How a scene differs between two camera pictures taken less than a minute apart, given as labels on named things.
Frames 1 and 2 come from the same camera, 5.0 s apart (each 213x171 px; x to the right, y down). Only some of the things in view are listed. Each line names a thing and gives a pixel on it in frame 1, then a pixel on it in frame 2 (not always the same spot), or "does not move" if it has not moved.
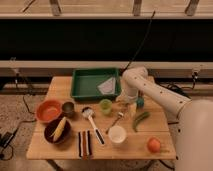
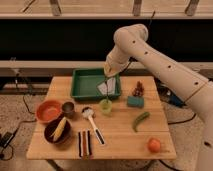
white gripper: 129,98 -> 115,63
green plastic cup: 105,106 does not move
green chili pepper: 140,117 does not move
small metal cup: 68,109 does not move
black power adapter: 5,138 does not move
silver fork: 120,115 -> 107,93
